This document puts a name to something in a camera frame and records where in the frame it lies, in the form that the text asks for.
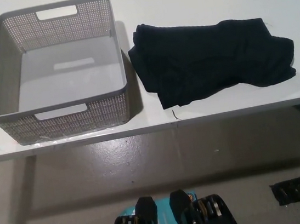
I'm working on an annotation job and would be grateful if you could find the black t-shirt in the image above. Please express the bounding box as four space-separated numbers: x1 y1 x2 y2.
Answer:
123 4 300 114

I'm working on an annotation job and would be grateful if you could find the black left robot leg block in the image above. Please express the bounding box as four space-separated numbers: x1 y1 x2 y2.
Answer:
103 195 160 224

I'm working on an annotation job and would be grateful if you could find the black robot leg block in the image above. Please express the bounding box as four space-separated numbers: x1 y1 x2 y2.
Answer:
168 183 241 224
103 195 160 224

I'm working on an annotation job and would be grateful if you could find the black right robot leg block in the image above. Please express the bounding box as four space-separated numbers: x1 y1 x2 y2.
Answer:
168 183 241 224

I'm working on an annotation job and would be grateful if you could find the grey perforated plastic basket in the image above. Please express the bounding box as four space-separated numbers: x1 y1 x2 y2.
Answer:
0 0 135 150

